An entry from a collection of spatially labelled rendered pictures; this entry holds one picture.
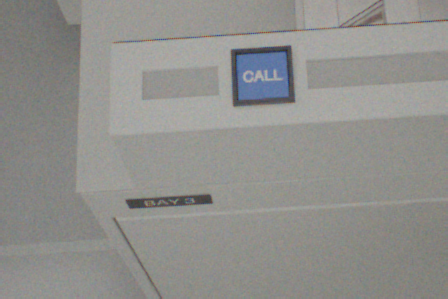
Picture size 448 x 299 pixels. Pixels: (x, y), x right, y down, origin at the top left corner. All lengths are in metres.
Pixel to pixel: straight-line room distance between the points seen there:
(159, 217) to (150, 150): 0.19
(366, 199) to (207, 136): 0.25
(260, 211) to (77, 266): 0.83
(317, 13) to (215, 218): 0.27
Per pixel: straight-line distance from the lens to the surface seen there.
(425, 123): 0.89
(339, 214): 1.11
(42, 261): 1.89
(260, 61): 0.89
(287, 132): 0.88
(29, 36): 2.08
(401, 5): 0.98
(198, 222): 1.11
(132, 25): 1.09
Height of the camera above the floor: 1.75
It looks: 65 degrees down
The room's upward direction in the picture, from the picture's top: 8 degrees counter-clockwise
